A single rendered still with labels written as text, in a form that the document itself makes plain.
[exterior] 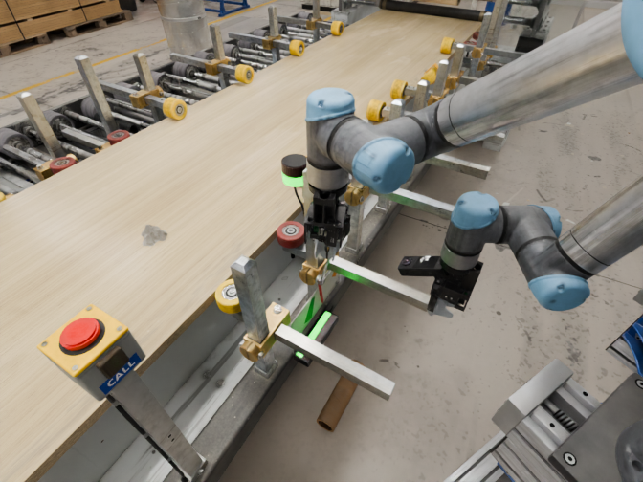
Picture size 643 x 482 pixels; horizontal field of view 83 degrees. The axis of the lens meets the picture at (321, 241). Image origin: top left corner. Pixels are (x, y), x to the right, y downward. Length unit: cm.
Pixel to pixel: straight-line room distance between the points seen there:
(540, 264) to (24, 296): 109
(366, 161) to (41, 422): 73
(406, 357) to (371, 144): 145
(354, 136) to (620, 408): 56
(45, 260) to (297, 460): 111
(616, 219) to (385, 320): 143
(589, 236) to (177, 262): 86
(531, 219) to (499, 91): 33
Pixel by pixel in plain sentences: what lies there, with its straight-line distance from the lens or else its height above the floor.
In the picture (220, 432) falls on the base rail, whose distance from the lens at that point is 96.
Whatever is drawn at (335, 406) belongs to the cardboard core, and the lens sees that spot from 162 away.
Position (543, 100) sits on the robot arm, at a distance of 48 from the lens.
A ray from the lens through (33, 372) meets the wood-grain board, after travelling 96.
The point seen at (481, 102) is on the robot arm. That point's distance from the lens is 51.
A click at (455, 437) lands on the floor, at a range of 175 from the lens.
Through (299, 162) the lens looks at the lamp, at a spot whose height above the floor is 117.
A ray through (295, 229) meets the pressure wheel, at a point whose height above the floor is 90.
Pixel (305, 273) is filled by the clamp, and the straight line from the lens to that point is 96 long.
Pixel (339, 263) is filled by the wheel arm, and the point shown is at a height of 86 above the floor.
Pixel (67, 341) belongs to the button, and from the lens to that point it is 50.
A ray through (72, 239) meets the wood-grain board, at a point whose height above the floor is 90.
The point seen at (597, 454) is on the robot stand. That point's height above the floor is 104.
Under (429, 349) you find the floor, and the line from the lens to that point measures 190.
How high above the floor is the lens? 159
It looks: 44 degrees down
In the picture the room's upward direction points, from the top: straight up
